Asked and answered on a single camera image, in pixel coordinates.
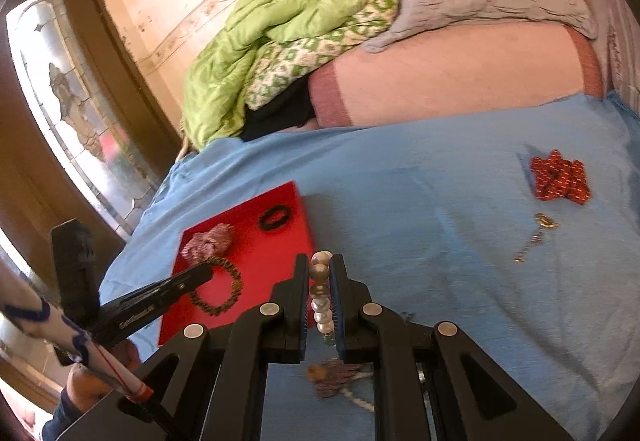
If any person's left hand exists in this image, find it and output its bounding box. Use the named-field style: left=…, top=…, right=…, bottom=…
left=65, top=340, right=141, bottom=413

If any white blue patterned sleeve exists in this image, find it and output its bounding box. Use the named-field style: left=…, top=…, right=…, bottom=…
left=0, top=264, right=155, bottom=404

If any red shallow box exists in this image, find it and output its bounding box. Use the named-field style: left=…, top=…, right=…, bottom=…
left=157, top=181, right=314, bottom=346

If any black hair tie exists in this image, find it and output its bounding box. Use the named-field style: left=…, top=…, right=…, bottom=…
left=258, top=204, right=293, bottom=232

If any white pearl bracelet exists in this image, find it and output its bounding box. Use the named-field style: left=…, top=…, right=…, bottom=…
left=308, top=249, right=338, bottom=347

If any black garment under blanket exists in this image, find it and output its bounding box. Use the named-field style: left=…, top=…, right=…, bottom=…
left=240, top=75, right=314, bottom=142

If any red patterned scrunchie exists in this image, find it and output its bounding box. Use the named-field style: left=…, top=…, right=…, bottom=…
left=529, top=150, right=591, bottom=205

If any striped floral bedspread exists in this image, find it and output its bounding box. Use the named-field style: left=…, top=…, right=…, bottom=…
left=585, top=0, right=639, bottom=114

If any blue bed sheet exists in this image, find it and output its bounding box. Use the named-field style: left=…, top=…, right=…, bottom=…
left=100, top=94, right=639, bottom=440

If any green quilted blanket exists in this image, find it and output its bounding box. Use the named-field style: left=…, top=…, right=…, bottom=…
left=181, top=0, right=400, bottom=151

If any red plaid scrunchie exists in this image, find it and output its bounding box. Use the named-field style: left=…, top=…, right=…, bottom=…
left=180, top=223, right=234, bottom=265

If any pink mattress roll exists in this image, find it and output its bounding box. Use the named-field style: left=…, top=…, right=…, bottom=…
left=308, top=22, right=604, bottom=127

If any brown beaded bracelet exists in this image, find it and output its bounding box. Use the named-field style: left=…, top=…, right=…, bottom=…
left=188, top=255, right=244, bottom=318

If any glass door window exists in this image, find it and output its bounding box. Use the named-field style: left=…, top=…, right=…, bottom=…
left=6, top=0, right=160, bottom=241

